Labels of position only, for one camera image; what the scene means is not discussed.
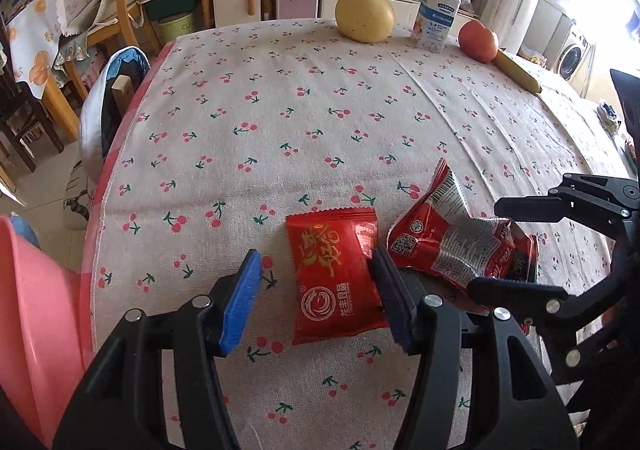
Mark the cherry print tablecloth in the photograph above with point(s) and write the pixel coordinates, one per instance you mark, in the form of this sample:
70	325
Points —
236	128

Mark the cat print floor mat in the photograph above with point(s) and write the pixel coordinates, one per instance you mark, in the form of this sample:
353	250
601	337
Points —
78	198

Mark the yellow banana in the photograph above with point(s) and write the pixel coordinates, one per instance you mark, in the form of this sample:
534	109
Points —
516	73

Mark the pink storage box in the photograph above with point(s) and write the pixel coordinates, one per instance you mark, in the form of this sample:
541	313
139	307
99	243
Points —
296	9

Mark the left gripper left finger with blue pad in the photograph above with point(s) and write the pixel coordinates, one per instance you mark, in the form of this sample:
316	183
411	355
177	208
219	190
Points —
237	294

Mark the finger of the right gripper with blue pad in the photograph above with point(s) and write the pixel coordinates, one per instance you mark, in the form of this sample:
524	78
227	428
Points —
531	209

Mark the washing machine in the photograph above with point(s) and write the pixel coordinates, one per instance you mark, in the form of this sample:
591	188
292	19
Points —
569	54

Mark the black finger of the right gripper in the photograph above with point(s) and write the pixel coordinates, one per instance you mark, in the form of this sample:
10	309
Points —
522	298

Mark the white milk bottle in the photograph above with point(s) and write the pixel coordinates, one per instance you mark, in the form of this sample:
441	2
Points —
433	23

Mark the yellow pear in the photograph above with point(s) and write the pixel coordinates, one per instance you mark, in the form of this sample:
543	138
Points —
365	21

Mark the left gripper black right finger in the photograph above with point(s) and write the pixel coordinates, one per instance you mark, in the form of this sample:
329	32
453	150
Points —
401	293

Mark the green waste bin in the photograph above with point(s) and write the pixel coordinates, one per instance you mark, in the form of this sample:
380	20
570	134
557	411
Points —
171	27

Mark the pink plastic bucket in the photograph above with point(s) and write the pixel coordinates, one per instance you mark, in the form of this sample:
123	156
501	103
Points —
42	358

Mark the blue white stool cushion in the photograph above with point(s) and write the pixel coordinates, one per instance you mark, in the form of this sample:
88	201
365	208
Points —
101	115

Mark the red snack packet gold print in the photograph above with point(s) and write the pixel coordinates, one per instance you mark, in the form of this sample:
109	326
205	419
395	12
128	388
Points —
336	296

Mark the red black snack wrapper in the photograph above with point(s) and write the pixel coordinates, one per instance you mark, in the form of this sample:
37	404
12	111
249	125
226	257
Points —
440	237

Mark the red apple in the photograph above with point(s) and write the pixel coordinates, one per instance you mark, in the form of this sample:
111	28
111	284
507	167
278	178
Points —
478	42

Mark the dark wooden chair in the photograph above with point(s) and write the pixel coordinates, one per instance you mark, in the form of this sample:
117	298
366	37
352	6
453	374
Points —
20	114

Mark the dining table with orange cloth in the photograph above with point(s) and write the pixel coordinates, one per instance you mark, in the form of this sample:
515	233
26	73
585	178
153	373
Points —
34	32

